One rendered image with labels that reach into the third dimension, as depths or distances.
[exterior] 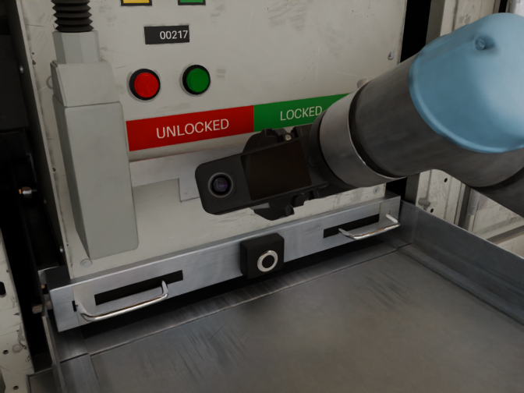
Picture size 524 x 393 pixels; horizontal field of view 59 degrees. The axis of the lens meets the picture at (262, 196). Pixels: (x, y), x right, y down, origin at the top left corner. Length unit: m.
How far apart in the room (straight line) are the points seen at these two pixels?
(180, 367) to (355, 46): 0.46
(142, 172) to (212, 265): 0.18
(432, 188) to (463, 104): 0.54
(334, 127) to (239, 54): 0.25
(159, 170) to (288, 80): 0.21
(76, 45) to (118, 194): 0.13
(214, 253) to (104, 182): 0.24
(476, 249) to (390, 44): 0.32
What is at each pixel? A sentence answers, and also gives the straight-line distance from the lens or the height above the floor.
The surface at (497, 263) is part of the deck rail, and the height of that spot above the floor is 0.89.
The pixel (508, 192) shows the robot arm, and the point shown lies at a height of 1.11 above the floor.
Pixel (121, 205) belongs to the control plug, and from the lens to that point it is 0.44.
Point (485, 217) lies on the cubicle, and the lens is 0.92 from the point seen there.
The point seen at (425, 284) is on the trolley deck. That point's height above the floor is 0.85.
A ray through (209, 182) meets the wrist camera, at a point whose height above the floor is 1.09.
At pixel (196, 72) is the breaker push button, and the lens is 0.55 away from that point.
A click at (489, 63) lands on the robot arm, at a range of 0.27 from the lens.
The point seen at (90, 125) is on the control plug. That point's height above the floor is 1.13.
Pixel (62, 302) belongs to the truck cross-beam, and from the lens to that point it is 0.60.
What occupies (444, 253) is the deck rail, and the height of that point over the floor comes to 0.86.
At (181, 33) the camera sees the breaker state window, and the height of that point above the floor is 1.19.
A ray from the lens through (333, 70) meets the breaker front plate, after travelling 0.66.
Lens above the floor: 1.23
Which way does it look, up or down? 24 degrees down
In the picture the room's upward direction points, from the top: straight up
